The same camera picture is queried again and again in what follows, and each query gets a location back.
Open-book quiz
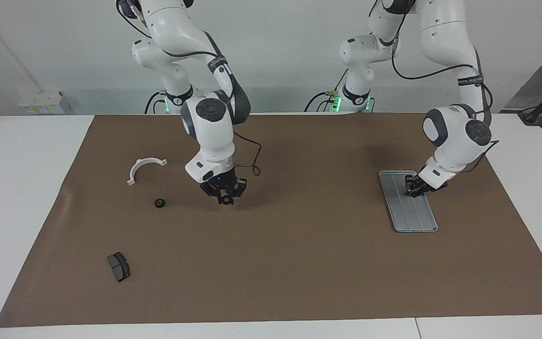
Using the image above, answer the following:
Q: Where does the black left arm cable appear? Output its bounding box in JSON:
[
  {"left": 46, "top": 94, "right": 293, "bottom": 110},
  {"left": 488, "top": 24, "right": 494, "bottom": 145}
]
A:
[{"left": 370, "top": 0, "right": 501, "bottom": 173}]

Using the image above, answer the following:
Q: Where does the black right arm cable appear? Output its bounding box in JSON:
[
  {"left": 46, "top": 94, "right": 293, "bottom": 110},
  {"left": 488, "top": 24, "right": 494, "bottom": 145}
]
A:
[{"left": 117, "top": 0, "right": 262, "bottom": 177}]

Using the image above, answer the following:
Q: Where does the black base cable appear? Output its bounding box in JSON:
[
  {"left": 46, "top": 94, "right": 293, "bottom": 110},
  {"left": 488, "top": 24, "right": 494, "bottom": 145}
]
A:
[
  {"left": 304, "top": 70, "right": 348, "bottom": 113},
  {"left": 144, "top": 91, "right": 168, "bottom": 115}
]

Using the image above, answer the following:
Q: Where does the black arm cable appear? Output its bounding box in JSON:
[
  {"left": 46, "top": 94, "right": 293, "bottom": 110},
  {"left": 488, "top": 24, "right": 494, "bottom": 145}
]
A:
[
  {"left": 117, "top": 0, "right": 262, "bottom": 177},
  {"left": 370, "top": 0, "right": 501, "bottom": 173}
]

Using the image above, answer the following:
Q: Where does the white socket box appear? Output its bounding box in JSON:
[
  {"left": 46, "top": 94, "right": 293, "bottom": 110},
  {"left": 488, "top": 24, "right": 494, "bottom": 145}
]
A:
[{"left": 18, "top": 91, "right": 72, "bottom": 115}]

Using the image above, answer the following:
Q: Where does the white curved plastic bracket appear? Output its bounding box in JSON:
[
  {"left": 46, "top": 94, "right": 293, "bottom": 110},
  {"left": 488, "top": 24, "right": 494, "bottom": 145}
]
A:
[{"left": 127, "top": 158, "right": 168, "bottom": 186}]

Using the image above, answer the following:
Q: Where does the short dark grey brake pad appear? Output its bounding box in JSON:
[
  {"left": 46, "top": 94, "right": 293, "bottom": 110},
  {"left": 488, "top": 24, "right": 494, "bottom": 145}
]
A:
[{"left": 107, "top": 252, "right": 131, "bottom": 283}]

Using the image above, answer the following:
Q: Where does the silver metal tray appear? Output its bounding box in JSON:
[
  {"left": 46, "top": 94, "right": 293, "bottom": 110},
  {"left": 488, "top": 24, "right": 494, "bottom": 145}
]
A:
[{"left": 379, "top": 170, "right": 438, "bottom": 233}]

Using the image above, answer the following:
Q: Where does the brown table mat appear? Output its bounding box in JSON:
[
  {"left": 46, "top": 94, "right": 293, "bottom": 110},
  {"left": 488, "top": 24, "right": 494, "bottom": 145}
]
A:
[{"left": 0, "top": 112, "right": 542, "bottom": 328}]

